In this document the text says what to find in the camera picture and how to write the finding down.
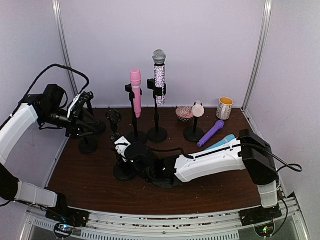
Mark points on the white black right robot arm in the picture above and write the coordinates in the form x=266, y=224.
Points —
x=247, y=152

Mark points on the black blue-mic stand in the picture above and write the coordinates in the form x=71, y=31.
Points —
x=122, y=171

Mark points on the glitter silver-head microphone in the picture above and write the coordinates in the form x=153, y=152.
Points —
x=159, y=58

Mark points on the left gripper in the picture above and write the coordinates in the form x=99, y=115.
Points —
x=76, y=115

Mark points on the aluminium right corner post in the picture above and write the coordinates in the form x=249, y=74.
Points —
x=264, y=30

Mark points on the white floral mug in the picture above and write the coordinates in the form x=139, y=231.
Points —
x=224, y=108

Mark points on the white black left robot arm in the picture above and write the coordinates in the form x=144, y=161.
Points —
x=47, y=108

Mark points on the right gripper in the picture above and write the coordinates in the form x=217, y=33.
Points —
x=122, y=155

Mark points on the blue-head microphone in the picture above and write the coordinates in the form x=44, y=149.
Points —
x=222, y=142

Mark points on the aluminium corner post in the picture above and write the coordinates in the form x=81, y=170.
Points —
x=63, y=43
x=264, y=30

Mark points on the black small-mic stand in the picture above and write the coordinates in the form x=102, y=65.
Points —
x=194, y=133

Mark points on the aluminium front rail base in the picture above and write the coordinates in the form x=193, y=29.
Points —
x=223, y=225

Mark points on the black pink-mic stand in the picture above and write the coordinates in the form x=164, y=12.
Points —
x=136, y=136

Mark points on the patterned ceramic bowl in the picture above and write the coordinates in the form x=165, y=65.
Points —
x=184, y=113

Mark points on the black glitter-mic stand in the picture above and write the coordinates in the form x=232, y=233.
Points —
x=157, y=133

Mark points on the aluminium left corner post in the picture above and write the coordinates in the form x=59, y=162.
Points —
x=63, y=43

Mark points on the pale pink small microphone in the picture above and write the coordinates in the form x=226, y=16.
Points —
x=198, y=109

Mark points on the purple microphone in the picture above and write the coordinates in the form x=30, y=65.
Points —
x=218, y=126

